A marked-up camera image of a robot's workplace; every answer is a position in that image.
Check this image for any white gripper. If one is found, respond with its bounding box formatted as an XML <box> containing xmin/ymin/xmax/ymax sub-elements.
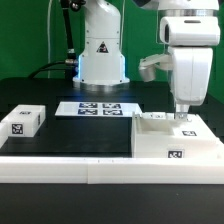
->
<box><xmin>159</xmin><ymin>16</ymin><xmax>220</xmax><ymax>120</ymax></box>

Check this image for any white door panel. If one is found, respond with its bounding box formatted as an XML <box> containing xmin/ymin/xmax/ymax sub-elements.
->
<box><xmin>168</xmin><ymin>114</ymin><xmax>215</xmax><ymax>139</ymax></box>
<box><xmin>141</xmin><ymin>112</ymin><xmax>166</xmax><ymax>120</ymax></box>

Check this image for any white cabinet body box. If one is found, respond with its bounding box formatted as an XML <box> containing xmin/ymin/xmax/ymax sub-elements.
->
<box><xmin>131</xmin><ymin>113</ymin><xmax>224</xmax><ymax>159</ymax></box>

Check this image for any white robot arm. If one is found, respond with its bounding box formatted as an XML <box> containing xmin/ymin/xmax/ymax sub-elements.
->
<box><xmin>74</xmin><ymin>0</ymin><xmax>220</xmax><ymax>119</ymax></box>

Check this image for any white cabinet top block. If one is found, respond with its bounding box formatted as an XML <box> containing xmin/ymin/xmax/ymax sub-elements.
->
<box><xmin>2</xmin><ymin>104</ymin><xmax>46</xmax><ymax>137</ymax></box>

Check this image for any white marker base sheet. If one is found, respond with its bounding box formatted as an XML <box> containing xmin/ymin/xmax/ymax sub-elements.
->
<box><xmin>55</xmin><ymin>102</ymin><xmax>142</xmax><ymax>117</ymax></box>

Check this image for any white U-shaped fence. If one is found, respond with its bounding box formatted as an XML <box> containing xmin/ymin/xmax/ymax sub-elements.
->
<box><xmin>0</xmin><ymin>119</ymin><xmax>224</xmax><ymax>184</ymax></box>

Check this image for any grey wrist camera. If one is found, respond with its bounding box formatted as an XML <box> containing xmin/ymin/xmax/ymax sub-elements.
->
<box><xmin>138</xmin><ymin>54</ymin><xmax>173</xmax><ymax>82</ymax></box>

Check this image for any black cable bundle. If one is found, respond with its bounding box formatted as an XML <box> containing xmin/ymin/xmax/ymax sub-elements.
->
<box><xmin>27</xmin><ymin>0</ymin><xmax>87</xmax><ymax>80</ymax></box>

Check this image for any white thin cable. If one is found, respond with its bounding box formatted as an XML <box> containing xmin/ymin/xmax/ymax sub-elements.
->
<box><xmin>47</xmin><ymin>0</ymin><xmax>54</xmax><ymax>80</ymax></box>

